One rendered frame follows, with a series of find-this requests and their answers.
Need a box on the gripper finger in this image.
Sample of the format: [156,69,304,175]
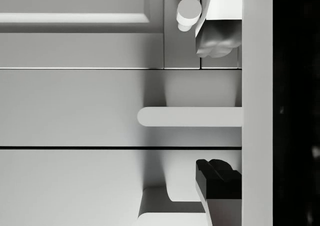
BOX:
[195,158,243,226]
[195,0,243,59]

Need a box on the white cabinet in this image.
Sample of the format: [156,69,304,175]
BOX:
[0,0,243,226]

